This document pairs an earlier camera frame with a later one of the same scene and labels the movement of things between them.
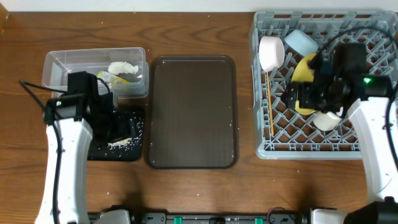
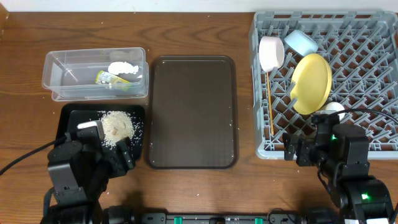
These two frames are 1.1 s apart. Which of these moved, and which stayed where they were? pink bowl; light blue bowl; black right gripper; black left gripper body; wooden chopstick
Moved: black left gripper body; black right gripper
Stayed: light blue bowl; wooden chopstick; pink bowl
